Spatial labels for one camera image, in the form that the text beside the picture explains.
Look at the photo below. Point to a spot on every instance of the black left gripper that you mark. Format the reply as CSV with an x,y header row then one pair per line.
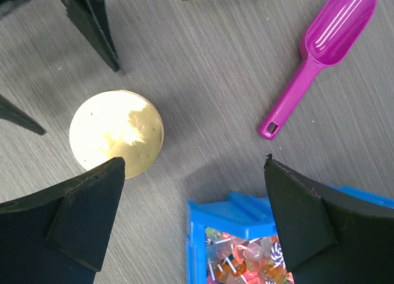
x,y
90,18

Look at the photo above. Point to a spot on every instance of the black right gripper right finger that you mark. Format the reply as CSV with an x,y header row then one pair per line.
x,y
300,217

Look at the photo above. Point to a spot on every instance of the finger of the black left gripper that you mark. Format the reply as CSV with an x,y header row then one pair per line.
x,y
13,114

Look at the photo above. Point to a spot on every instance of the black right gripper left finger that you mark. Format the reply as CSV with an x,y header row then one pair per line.
x,y
84,220

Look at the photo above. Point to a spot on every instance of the round gold jar lid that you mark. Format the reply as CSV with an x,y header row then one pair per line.
x,y
117,123

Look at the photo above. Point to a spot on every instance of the magenta plastic scoop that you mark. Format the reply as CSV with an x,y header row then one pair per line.
x,y
324,44

